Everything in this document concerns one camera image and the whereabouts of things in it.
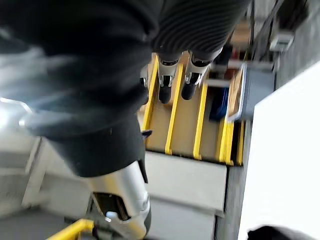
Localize large white panel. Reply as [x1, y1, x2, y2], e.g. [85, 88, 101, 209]
[236, 61, 320, 240]

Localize brown board with silver frame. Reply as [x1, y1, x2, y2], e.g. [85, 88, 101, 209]
[225, 63, 248, 123]

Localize light grey metal frame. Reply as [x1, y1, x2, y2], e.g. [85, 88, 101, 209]
[0, 136, 94, 222]

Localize black cable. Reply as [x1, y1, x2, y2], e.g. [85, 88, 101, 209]
[248, 4, 257, 61]

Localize yellow metal rail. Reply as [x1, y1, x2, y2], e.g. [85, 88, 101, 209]
[46, 218, 95, 240]

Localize grey metal shelf board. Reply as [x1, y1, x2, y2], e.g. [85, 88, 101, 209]
[144, 151, 229, 217]

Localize blue plastic bin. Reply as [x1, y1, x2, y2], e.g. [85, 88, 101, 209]
[208, 87, 230, 122]

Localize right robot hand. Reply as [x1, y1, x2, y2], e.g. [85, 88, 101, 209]
[0, 0, 251, 240]

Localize small white device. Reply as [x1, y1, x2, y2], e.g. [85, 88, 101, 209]
[269, 33, 295, 52]

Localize black rounded object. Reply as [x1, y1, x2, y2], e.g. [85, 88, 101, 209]
[246, 224, 320, 240]

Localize yellow shelf rack, brown boards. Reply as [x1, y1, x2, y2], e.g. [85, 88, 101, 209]
[136, 51, 247, 167]

